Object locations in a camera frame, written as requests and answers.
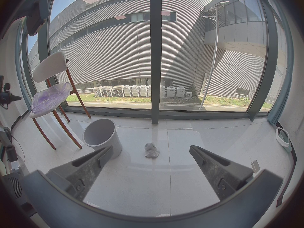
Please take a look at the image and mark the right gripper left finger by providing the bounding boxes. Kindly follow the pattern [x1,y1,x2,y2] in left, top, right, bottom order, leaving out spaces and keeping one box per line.
[45,145,114,202]

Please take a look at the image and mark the white chair wooden legs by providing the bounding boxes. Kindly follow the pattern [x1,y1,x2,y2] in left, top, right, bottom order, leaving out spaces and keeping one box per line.
[29,51,92,150]

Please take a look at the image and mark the window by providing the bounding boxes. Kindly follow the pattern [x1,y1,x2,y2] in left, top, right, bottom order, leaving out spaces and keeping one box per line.
[24,0,289,126]

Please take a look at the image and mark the white trash bin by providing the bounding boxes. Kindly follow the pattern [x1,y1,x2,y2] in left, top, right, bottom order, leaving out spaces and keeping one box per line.
[82,118,123,159]

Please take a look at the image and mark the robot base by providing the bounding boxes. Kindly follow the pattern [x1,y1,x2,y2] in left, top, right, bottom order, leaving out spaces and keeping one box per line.
[0,125,36,223]

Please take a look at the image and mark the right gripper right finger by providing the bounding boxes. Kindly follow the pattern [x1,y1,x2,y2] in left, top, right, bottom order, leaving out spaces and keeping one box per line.
[189,145,254,203]

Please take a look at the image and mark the crumpled white paper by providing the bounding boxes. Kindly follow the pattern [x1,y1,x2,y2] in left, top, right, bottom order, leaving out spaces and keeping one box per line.
[144,142,160,158]

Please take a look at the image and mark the purple plastic bag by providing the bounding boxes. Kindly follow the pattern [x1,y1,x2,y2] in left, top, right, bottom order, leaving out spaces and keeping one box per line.
[32,82,72,114]

